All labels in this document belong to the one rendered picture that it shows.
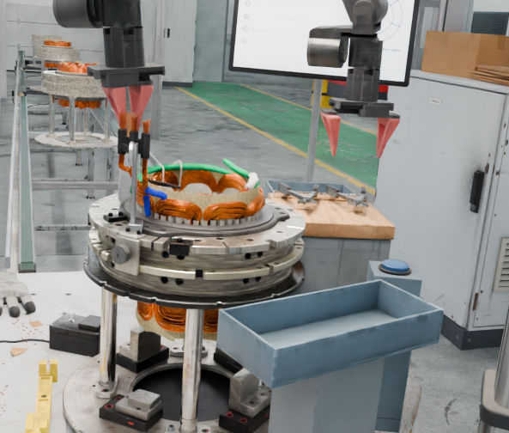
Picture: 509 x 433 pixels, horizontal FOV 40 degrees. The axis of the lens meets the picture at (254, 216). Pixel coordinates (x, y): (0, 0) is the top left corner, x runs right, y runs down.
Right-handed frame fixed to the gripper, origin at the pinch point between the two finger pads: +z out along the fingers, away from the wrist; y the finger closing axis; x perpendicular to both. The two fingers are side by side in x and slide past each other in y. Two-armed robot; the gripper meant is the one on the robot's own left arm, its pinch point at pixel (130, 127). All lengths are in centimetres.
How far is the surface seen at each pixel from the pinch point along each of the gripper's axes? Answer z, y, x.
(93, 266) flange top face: 17.9, 8.7, 8.1
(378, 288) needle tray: 17.4, -22.7, 33.2
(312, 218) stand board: 17.2, -28.9, 5.0
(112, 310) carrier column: 26.5, 5.9, 5.6
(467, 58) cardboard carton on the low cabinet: 16, -216, -171
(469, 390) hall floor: 138, -158, -87
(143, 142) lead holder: -1.0, 2.3, 15.1
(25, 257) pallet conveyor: 45, 10, -71
